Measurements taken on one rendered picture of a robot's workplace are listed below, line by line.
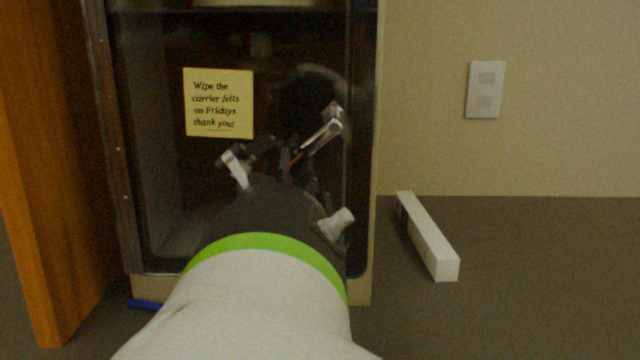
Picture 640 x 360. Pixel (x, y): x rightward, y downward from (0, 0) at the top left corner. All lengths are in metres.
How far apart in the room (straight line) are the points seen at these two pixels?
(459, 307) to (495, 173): 0.47
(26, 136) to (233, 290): 0.41
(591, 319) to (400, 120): 0.52
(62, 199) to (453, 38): 0.74
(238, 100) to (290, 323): 0.39
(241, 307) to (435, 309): 0.50
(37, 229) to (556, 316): 0.63
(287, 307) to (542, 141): 0.95
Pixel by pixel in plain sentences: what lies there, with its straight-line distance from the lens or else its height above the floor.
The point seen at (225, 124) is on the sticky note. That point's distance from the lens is 0.54.
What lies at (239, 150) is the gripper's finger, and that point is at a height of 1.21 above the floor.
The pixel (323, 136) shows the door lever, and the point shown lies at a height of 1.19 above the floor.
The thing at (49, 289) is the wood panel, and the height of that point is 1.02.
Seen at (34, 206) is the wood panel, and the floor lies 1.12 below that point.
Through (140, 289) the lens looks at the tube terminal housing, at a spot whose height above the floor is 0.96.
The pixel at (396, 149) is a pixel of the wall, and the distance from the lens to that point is 1.00.
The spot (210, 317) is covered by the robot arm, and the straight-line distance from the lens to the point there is 0.16.
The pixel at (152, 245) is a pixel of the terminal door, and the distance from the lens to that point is 0.62.
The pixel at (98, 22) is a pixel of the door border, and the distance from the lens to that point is 0.56.
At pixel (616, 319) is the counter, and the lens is 0.73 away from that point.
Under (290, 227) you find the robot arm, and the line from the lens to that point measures 0.24.
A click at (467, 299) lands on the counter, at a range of 0.68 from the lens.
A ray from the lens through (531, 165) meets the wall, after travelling 1.10.
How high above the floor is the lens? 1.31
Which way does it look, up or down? 21 degrees down
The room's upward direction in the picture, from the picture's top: straight up
